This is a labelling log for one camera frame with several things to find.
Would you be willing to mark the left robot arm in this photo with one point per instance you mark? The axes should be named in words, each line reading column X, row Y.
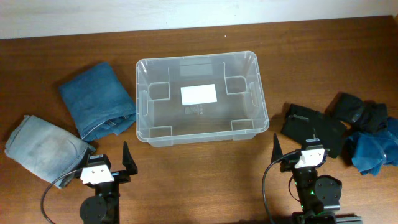
column 103, row 207

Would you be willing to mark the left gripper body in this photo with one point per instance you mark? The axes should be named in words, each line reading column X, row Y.
column 120, row 176

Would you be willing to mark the black garment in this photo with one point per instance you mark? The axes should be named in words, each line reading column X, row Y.
column 302, row 123
column 366, row 116

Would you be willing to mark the clear plastic storage bin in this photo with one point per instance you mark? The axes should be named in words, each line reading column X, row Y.
column 240, row 111

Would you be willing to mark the light grey folded jeans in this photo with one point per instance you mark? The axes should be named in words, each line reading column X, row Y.
column 44, row 149

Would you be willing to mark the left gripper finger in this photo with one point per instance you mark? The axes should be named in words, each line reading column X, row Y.
column 85, row 158
column 128, row 161

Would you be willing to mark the blue garment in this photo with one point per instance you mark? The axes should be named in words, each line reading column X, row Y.
column 369, row 152

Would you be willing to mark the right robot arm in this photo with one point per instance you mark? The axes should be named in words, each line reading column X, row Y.
column 319, row 196

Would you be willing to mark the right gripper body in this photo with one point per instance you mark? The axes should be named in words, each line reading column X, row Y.
column 287, row 163

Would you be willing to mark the white label in bin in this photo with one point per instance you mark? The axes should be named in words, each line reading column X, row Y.
column 201, row 94

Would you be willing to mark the dark blue folded jeans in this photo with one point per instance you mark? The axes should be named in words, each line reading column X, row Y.
column 98, row 103

